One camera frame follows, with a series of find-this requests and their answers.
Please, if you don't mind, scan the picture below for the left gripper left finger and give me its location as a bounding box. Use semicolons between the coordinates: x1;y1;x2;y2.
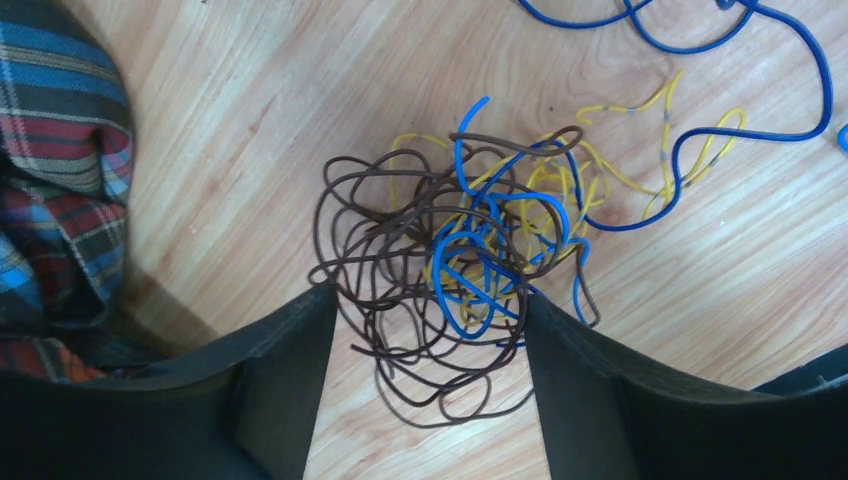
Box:
1;283;337;479

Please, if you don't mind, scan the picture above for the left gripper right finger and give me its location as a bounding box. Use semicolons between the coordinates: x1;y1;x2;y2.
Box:
525;296;847;479

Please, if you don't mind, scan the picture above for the yellow cable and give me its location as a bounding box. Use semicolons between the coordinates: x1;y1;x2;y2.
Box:
388;70;749;326

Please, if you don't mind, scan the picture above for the dark blue cable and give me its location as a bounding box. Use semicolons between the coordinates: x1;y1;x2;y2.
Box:
463;0;836;313

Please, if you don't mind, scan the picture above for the plaid flannel shirt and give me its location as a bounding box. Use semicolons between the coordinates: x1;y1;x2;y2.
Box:
1;1;162;383

